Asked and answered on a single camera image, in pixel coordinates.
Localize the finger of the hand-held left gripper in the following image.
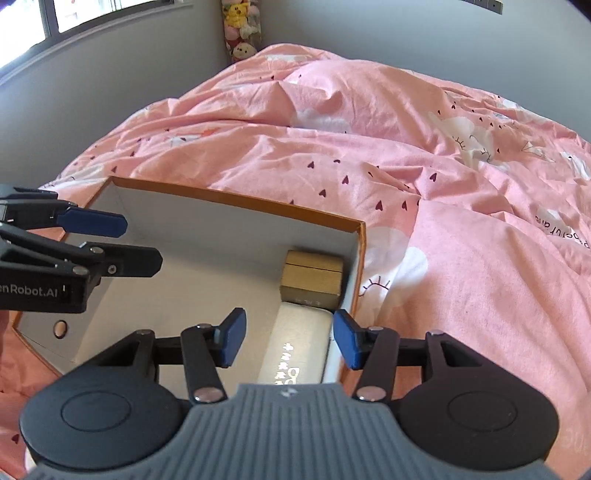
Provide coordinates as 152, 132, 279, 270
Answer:
0, 184, 129, 238
0, 224, 163, 283

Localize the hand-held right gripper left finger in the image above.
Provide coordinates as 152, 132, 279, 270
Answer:
92, 308, 247, 405

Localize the orange cardboard box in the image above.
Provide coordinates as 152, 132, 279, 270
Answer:
11, 175, 368, 385

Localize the window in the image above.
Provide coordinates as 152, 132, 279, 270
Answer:
0, 0, 200, 78

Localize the pink printed blanket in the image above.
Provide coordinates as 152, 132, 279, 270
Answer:
0, 44, 591, 480

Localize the small gold box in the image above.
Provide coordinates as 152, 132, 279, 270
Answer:
280, 250, 345, 310

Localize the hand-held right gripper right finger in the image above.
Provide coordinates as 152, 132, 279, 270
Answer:
332, 309, 494, 402

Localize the bag of plush toys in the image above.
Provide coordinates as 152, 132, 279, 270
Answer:
222, 0, 262, 64

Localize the white oblong case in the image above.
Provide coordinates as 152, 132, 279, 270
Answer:
255, 300, 336, 387

